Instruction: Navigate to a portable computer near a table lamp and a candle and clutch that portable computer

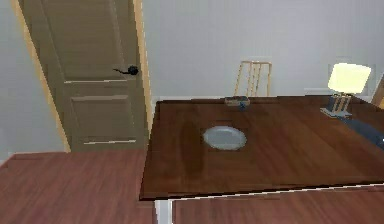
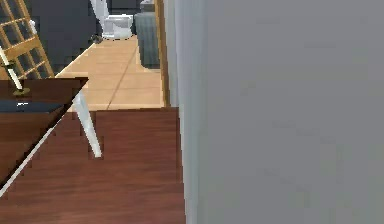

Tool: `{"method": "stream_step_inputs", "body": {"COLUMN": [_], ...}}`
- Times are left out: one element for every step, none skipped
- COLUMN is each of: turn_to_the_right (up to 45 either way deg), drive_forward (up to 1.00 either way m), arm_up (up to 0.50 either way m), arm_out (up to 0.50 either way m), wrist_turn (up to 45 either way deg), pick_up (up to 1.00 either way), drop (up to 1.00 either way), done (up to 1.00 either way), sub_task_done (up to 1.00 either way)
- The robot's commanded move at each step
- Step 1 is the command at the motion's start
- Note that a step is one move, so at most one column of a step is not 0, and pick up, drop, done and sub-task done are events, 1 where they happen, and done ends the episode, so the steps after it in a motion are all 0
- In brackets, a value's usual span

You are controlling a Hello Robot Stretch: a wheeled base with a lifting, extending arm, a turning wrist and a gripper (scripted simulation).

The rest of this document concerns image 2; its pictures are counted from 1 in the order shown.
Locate white candle on brass holder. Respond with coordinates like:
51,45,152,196
0,46,31,97

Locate grey ribbed bin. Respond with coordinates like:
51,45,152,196
133,12,161,70

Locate white toilet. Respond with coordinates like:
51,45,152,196
89,0,135,41

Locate dark brown wooden table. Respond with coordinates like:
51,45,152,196
0,77,103,198

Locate dark flat laptop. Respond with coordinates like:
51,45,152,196
0,101,64,114

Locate light wooden lattice door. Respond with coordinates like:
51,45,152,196
0,0,55,80

